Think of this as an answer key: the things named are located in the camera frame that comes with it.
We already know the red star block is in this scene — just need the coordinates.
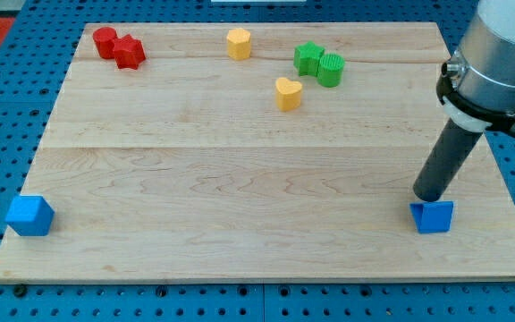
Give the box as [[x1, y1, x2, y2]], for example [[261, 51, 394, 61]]
[[113, 34, 146, 70]]

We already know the blue cube block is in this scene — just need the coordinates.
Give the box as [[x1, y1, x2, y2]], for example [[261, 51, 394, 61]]
[[5, 195, 55, 236]]

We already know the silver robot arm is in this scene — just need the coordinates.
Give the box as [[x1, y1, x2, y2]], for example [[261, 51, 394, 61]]
[[436, 0, 515, 138]]

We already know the green star block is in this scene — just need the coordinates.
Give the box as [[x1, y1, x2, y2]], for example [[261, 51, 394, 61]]
[[293, 41, 325, 77]]

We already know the light wooden board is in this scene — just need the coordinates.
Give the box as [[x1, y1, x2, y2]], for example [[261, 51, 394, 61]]
[[0, 22, 515, 284]]

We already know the green cylinder block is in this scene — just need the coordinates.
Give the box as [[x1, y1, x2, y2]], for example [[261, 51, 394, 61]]
[[317, 54, 345, 88]]

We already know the blue triangle block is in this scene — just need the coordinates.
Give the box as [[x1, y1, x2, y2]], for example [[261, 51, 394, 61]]
[[409, 201, 454, 233]]

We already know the red cylinder block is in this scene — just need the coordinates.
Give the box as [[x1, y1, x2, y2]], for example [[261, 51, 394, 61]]
[[92, 27, 117, 59]]

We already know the yellow heart block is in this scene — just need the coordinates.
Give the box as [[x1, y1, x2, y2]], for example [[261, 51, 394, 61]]
[[275, 77, 303, 112]]

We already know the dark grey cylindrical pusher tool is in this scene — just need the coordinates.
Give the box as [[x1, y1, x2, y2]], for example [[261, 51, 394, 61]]
[[413, 119, 482, 202]]

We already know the yellow hexagon block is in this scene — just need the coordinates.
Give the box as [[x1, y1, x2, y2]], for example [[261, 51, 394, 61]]
[[226, 28, 251, 61]]

